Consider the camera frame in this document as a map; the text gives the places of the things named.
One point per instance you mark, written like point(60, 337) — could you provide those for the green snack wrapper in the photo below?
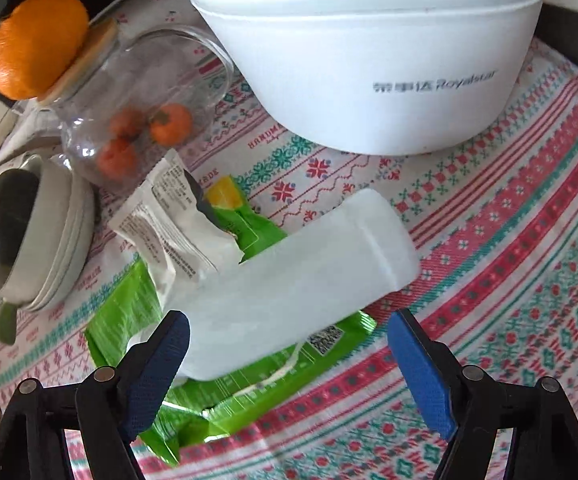
point(119, 310)

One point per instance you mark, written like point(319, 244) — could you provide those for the white snack wrapper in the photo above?
point(169, 220)

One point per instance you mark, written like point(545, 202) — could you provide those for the cream bowl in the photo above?
point(44, 220)

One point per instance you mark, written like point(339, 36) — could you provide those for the wooden jar lid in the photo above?
point(84, 65)

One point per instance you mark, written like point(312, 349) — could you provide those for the small white plastic bottle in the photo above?
point(294, 285)

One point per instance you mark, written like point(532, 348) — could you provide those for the small green gourd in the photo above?
point(5, 322)

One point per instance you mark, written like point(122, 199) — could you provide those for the glass jar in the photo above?
point(134, 75)

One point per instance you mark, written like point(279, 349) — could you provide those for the dark green squash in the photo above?
point(9, 215)

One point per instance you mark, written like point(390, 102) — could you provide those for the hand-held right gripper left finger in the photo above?
point(159, 360)

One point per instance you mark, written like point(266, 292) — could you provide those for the large orange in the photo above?
point(34, 45)

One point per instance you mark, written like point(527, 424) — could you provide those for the white electric cooking pot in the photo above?
point(369, 35)

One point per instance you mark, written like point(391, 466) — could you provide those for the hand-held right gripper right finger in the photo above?
point(419, 375)

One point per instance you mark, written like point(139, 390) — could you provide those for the small orange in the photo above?
point(128, 124)
point(171, 124)
point(117, 159)

